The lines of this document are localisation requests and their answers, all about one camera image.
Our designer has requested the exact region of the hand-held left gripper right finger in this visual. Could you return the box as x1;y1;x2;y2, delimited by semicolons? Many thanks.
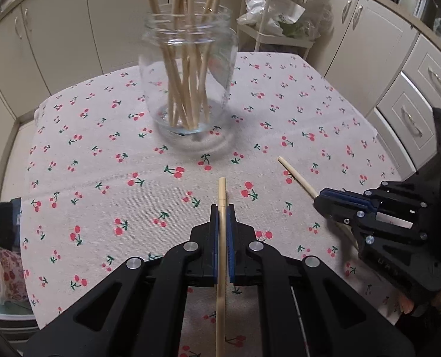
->
227;204;416;357

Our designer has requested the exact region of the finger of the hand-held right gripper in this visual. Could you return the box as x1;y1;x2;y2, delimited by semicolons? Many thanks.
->
319;178;429;211
313;195;428;246

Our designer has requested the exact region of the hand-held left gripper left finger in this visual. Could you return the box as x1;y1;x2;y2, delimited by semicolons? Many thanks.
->
22;204;220;357

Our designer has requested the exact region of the wooden chopstick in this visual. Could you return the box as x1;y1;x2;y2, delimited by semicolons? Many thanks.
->
215;177;229;357
278;156;359;250

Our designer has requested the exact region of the bundle of wooden chopsticks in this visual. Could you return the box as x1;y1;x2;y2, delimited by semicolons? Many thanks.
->
142;0;226;129

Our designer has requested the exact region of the clear glass jar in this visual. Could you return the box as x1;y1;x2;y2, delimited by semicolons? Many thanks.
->
138;4;240;134

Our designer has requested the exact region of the person's right hand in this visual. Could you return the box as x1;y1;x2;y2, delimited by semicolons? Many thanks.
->
389;292;416;317

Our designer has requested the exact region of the cherry print tablecloth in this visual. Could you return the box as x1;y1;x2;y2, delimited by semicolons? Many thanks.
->
20;51;405;357

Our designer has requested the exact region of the white storage rack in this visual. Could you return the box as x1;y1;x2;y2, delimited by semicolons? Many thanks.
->
236;0;334;62

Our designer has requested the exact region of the pink floral cloth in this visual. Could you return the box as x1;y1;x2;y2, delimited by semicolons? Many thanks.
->
0;249;28;302

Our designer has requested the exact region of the dark blue box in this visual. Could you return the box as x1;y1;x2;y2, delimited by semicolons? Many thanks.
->
0;200;23;250

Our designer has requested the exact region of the white plastic bag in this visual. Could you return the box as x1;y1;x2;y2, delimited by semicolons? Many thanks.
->
237;0;306;36

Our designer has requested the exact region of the cream cabinet with doors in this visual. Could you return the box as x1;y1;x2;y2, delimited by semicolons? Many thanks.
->
0;0;251;127

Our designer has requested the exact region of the cream cabinet with silver handles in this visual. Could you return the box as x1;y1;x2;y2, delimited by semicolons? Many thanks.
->
310;0;441;179

